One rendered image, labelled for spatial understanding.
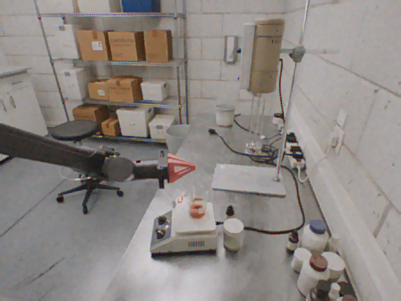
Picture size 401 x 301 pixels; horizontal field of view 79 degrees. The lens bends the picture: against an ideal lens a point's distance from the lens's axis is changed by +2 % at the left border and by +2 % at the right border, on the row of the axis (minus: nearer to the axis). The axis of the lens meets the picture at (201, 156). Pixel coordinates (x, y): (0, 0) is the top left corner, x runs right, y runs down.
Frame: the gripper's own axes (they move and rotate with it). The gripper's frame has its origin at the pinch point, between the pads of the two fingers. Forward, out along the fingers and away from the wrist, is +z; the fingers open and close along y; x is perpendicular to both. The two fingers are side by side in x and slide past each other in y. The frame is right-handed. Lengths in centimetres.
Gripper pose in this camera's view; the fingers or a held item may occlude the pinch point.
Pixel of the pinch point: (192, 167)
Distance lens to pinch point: 66.1
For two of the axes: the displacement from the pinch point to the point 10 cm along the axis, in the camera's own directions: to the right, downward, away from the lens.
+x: -0.1, 8.8, 4.8
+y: -1.3, -4.8, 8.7
